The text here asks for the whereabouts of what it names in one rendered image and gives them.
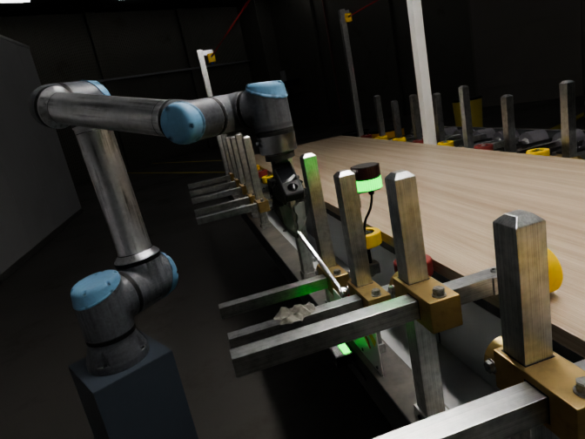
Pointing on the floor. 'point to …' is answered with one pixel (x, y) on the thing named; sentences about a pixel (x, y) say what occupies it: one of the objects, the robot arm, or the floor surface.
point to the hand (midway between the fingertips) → (297, 233)
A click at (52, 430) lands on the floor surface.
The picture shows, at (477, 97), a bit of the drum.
